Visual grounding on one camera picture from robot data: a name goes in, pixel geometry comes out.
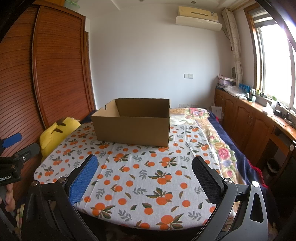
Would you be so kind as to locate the black trash bin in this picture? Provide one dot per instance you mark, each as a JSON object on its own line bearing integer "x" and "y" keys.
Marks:
{"x": 274, "y": 165}

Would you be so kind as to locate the yellow plush toy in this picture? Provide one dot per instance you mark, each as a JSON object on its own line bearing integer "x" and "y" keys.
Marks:
{"x": 57, "y": 134}

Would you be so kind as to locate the wooden frame window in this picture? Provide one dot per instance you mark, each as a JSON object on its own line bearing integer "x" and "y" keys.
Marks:
{"x": 270, "y": 64}

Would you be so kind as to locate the green cap bottle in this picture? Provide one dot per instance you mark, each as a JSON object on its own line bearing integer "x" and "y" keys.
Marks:
{"x": 274, "y": 99}

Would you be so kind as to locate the white wall switch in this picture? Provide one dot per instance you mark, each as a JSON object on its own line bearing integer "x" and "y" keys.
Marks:
{"x": 188, "y": 75}

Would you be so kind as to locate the brown cardboard box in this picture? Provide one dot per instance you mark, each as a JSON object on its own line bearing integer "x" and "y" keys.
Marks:
{"x": 131, "y": 129}

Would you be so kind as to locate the stack of pink boxes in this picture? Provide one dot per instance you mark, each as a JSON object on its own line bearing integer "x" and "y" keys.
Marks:
{"x": 224, "y": 82}

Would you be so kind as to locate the row of blue bottles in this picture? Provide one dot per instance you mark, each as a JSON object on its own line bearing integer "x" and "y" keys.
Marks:
{"x": 245, "y": 87}

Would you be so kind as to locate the white wall air conditioner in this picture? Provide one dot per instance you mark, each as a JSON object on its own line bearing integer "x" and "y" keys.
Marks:
{"x": 196, "y": 12}

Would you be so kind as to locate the person's left hand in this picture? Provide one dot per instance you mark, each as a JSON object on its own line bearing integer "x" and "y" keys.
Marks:
{"x": 9, "y": 199}

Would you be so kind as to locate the wooden window cabinet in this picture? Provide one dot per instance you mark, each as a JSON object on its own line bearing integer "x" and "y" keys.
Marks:
{"x": 242, "y": 122}

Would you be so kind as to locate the white wall socket strip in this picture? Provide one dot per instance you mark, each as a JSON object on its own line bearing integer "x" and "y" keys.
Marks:
{"x": 187, "y": 105}

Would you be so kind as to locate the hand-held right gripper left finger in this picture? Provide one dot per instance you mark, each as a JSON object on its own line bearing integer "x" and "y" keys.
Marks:
{"x": 83, "y": 178}

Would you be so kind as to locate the wooden slatted wardrobe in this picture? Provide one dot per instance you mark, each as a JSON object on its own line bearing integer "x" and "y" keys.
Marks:
{"x": 57, "y": 69}

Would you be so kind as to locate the green plastic container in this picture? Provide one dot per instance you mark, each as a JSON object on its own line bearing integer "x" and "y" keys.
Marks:
{"x": 71, "y": 3}

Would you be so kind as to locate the white plastic bags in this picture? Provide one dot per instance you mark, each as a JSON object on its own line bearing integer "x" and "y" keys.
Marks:
{"x": 233, "y": 90}

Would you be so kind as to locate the navy floral blanket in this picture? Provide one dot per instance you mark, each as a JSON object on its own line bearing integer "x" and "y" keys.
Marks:
{"x": 222, "y": 143}

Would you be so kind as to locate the white tissue pack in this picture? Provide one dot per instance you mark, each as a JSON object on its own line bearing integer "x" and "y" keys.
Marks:
{"x": 269, "y": 109}

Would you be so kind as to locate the patterned beige curtain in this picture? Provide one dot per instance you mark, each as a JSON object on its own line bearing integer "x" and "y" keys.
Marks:
{"x": 233, "y": 41}

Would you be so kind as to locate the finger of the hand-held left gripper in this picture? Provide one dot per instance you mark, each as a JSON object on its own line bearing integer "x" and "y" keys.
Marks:
{"x": 27, "y": 150}
{"x": 11, "y": 139}

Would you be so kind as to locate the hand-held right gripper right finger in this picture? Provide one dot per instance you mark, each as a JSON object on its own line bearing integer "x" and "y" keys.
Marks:
{"x": 205, "y": 178}

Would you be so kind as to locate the white carton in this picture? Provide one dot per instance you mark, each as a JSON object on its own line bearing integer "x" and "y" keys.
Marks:
{"x": 216, "y": 111}

